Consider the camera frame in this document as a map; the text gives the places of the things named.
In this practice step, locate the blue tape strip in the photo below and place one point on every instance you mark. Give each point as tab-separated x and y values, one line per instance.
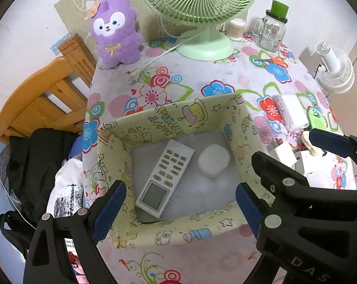
58	44

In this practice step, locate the green desk fan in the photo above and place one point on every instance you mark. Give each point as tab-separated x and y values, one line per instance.
205	47

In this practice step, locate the white remote control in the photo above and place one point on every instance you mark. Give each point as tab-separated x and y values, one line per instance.
166	174

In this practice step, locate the wooden chair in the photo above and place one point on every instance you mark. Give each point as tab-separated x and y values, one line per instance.
48	100

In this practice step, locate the purple plush toy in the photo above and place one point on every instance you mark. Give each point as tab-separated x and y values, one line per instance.
116	35

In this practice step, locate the white printed bag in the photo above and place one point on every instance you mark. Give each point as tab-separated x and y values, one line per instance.
66	195

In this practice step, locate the cream round printed case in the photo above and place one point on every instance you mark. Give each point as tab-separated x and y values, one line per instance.
310	145

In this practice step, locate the white cube power adapter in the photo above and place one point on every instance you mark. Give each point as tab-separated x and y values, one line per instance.
282	153

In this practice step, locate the beige wall sheet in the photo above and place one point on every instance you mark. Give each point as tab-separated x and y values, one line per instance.
75	6

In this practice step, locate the floral tablecloth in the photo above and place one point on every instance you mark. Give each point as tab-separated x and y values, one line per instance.
196	74

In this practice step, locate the orange scissors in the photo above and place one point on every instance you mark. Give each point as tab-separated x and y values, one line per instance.
277	62

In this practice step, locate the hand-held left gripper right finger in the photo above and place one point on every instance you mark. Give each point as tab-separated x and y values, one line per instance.
248	210

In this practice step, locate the black clothing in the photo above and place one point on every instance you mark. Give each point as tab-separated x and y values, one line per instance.
39	165

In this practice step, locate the small white power adapter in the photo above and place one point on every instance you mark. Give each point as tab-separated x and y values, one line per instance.
302	162

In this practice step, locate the white round case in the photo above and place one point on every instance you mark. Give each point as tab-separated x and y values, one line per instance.
212	161

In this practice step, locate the blue cloth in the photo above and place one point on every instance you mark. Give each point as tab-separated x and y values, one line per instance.
77	148

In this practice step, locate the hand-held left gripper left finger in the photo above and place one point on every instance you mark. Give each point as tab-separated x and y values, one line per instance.
112	210

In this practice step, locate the yellow-green fabric storage box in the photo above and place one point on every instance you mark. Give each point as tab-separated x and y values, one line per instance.
178	115

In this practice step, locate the cotton swab container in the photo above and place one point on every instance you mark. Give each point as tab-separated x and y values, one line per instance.
236	31

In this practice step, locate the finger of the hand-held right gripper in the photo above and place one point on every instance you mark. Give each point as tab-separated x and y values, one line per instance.
329	140
273	168

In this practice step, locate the clear plastic white box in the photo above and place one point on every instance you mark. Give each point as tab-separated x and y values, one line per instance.
294	112

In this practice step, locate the green oval plastic case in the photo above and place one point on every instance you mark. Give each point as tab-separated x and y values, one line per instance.
316	118

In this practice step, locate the glass jar mug green cap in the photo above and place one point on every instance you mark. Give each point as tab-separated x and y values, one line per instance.
270	32

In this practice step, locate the white circulator fan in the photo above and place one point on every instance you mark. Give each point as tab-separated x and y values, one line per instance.
336	71

